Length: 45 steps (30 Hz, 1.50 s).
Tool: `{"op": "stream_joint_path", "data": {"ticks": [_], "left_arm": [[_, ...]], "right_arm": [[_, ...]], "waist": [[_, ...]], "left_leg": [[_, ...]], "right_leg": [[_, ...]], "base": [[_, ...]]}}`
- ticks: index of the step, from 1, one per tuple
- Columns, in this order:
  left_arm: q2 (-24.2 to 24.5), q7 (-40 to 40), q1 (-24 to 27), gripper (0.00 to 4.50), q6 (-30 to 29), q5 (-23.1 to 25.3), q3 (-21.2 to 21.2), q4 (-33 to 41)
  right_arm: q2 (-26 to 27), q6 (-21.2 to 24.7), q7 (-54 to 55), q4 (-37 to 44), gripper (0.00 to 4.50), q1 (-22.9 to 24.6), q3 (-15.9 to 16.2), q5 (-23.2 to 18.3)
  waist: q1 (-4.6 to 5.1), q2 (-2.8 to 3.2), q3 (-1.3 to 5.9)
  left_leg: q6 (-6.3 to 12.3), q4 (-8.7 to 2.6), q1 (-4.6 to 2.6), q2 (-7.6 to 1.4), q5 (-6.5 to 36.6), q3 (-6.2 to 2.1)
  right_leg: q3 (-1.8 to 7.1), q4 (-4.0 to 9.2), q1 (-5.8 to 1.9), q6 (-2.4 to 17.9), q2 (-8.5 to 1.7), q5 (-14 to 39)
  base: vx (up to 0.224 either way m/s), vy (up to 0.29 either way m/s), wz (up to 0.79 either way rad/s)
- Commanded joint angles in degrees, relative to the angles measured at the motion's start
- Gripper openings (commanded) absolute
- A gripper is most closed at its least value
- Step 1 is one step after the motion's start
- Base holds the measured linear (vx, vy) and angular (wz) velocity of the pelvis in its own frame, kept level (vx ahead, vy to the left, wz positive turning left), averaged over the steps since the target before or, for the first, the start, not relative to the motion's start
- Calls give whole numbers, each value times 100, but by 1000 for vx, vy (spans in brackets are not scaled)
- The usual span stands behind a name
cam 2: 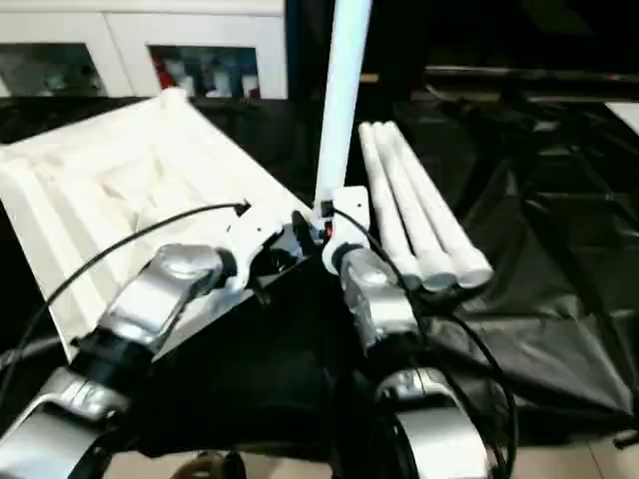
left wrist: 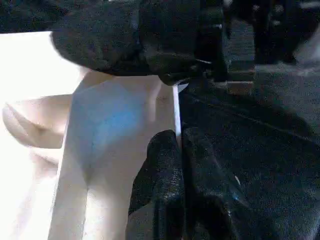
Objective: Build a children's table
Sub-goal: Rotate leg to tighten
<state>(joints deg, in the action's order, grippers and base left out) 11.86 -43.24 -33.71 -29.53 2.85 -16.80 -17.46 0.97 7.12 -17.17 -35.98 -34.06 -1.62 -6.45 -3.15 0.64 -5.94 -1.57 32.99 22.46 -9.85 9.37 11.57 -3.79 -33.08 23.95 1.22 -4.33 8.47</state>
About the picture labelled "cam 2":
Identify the white plastic table leg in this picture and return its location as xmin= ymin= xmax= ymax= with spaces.
xmin=383 ymin=121 xmax=494 ymax=290
xmin=369 ymin=122 xmax=462 ymax=292
xmin=313 ymin=0 xmax=373 ymax=209
xmin=356 ymin=122 xmax=432 ymax=292

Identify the white plastic table top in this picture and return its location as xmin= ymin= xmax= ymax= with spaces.
xmin=0 ymin=88 xmax=328 ymax=362

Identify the red bottle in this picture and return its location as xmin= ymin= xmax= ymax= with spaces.
xmin=150 ymin=52 xmax=173 ymax=93

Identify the black work mat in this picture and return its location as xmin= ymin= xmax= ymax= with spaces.
xmin=0 ymin=92 xmax=639 ymax=462

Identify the white cabinet with glass doors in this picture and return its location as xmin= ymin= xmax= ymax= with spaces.
xmin=0 ymin=0 xmax=290 ymax=101

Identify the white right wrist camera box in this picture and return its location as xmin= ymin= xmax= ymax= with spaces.
xmin=320 ymin=186 xmax=373 ymax=276

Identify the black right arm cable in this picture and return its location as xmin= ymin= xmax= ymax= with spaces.
xmin=334 ymin=208 xmax=522 ymax=475

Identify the grey horizontal rail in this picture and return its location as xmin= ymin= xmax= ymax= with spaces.
xmin=424 ymin=64 xmax=639 ymax=85

